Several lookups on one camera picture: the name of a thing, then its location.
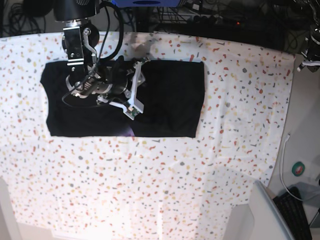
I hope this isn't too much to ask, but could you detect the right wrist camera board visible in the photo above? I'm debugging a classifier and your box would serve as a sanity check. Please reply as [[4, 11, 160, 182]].
[[123, 106, 143, 121]]

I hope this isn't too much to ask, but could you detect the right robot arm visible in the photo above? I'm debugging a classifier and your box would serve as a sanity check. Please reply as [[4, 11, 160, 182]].
[[53, 0, 149, 120]]

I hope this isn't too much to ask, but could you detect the terrazzo pattern tablecloth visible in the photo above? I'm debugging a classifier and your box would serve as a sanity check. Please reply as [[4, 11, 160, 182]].
[[0, 33, 295, 240]]

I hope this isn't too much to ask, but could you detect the white panel left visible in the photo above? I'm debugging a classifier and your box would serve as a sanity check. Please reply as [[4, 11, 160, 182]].
[[0, 178, 23, 240]]

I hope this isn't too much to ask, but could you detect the black keyboard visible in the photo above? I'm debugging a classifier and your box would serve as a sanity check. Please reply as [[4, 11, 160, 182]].
[[273, 192, 312, 240]]

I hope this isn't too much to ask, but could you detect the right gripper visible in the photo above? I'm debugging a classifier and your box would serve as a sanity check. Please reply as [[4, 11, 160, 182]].
[[62, 19, 150, 113]]

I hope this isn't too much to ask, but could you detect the black t-shirt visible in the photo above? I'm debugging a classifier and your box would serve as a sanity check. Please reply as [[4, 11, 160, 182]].
[[40, 60, 205, 138]]

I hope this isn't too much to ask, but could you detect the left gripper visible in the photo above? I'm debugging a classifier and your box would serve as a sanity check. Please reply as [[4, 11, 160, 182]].
[[297, 24, 320, 73]]

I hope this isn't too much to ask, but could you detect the white charging cable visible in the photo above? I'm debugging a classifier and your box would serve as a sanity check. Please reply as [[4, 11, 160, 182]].
[[279, 132, 305, 201]]

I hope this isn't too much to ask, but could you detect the green tape roll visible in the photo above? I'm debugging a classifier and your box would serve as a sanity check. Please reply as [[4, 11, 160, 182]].
[[291, 161, 306, 177]]

